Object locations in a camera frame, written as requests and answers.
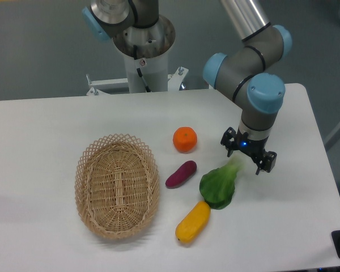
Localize yellow mango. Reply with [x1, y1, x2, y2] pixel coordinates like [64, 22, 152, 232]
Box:
[175, 201, 211, 244]

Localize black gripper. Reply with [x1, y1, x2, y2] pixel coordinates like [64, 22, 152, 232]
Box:
[220, 127, 277, 175]

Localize black cable on pedestal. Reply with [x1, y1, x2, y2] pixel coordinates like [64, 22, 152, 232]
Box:
[132, 44, 152, 93]

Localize oval wicker basket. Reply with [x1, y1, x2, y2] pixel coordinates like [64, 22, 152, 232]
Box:
[74, 134, 160, 240]

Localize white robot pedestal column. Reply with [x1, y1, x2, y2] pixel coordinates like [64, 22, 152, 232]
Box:
[123, 53, 168, 94]

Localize purple sweet potato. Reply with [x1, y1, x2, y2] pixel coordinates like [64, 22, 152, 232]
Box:
[165, 160, 197, 189]

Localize white metal base frame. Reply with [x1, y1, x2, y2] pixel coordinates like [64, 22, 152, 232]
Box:
[86, 66, 189, 96]

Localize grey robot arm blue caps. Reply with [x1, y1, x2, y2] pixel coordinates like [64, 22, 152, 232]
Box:
[82, 1, 292, 172]

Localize green bok choy vegetable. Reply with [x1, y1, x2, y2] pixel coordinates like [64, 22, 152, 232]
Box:
[199, 156, 244, 210]

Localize orange tangerine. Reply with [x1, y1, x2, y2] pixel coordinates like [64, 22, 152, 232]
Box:
[173, 126, 198, 153]

